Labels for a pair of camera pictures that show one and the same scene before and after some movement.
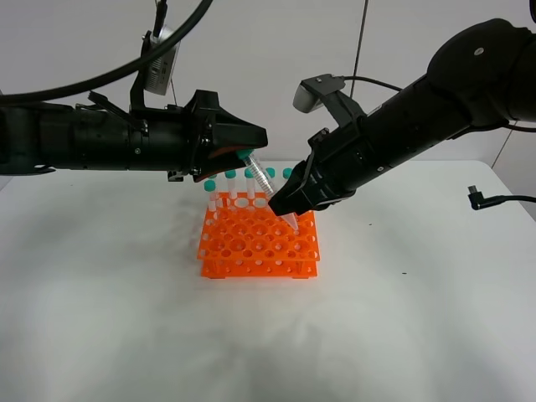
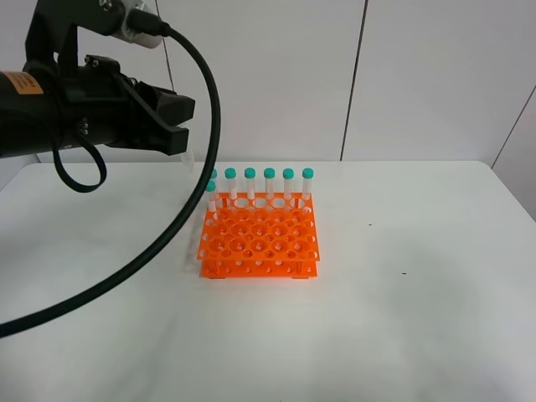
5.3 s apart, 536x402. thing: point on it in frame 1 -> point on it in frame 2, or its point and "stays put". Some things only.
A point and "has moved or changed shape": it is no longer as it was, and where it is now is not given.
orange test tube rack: [244, 238] stays put
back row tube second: [230, 177] stays put
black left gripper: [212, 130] -> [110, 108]
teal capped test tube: [249, 155] has moved or changed shape
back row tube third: [249, 175] stays put
